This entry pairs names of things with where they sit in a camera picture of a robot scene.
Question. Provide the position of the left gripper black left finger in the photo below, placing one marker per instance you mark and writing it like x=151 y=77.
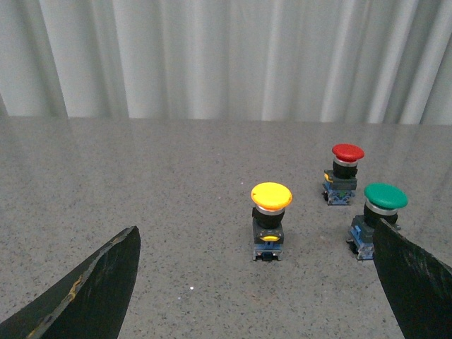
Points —
x=89 y=302

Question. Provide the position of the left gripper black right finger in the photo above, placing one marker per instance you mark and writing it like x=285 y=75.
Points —
x=416 y=284

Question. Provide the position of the yellow mushroom push button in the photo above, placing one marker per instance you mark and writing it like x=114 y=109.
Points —
x=270 y=201

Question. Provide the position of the green mushroom push button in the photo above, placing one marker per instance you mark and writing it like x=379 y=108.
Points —
x=382 y=201

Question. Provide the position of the red mushroom push button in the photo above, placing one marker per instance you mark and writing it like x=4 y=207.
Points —
x=340 y=182

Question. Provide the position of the white curtain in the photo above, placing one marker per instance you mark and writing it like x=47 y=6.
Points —
x=325 y=61

